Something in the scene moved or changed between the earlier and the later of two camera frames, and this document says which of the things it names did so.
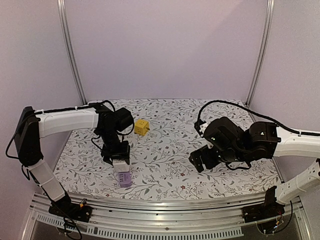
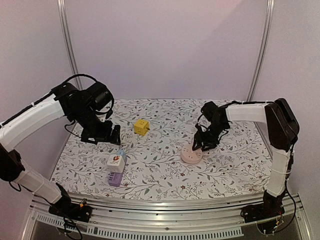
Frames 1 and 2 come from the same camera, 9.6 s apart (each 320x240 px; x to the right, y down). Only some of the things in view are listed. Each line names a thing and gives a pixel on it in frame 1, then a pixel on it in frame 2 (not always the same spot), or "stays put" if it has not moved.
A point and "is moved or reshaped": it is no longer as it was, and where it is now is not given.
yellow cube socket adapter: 141,127 stays put
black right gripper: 203,157 → 207,134
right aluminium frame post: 270,7 stays put
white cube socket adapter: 120,166 is moved or reshaped
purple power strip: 125,179 → 114,178
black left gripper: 124,153 → 104,136
